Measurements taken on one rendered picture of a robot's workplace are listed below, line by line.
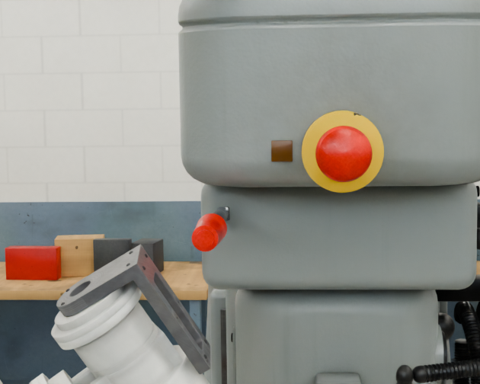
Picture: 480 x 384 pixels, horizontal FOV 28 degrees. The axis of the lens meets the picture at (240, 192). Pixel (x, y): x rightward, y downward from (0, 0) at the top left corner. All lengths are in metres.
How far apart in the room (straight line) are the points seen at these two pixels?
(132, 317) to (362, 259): 0.28
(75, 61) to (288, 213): 4.51
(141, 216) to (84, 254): 0.54
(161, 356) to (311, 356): 0.29
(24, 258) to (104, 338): 4.23
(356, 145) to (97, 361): 0.23
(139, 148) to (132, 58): 0.49
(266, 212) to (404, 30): 0.21
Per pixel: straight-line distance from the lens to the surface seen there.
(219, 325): 1.36
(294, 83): 0.72
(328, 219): 0.82
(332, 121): 0.70
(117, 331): 0.61
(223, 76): 0.73
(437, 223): 0.83
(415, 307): 0.89
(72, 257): 4.86
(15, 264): 4.86
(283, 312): 0.88
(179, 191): 5.22
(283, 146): 0.72
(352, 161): 0.67
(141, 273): 0.60
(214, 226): 0.70
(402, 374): 0.77
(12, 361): 5.60
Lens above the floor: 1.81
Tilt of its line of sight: 6 degrees down
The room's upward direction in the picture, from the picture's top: 1 degrees counter-clockwise
